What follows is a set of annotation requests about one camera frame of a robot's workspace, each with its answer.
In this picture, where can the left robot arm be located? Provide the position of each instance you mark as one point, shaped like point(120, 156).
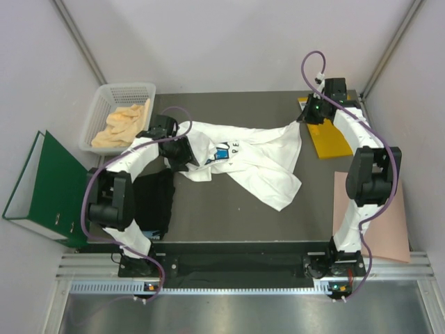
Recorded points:
point(133, 193)

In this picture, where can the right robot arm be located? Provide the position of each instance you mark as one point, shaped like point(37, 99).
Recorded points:
point(371, 181)

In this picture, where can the grey slotted cable duct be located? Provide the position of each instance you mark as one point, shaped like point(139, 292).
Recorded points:
point(145, 289)

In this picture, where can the black folded t shirt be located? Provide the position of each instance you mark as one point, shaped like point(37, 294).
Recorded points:
point(153, 200)

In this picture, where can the white t shirt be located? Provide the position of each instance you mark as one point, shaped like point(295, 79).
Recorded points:
point(262, 161)

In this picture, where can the pink paper sheet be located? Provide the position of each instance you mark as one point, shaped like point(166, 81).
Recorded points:
point(387, 234)

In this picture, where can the green ring binder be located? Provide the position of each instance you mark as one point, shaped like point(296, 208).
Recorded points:
point(48, 194)

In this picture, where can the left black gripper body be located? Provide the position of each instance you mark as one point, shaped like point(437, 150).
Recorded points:
point(179, 153)

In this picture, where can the white plastic basket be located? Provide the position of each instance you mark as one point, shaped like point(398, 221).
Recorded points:
point(107, 98)

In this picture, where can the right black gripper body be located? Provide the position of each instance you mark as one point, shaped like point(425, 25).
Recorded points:
point(313, 113)

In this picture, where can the orange t shirt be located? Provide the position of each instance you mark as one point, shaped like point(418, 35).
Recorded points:
point(122, 126)

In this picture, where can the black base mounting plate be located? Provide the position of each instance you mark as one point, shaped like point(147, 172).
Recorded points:
point(229, 265)

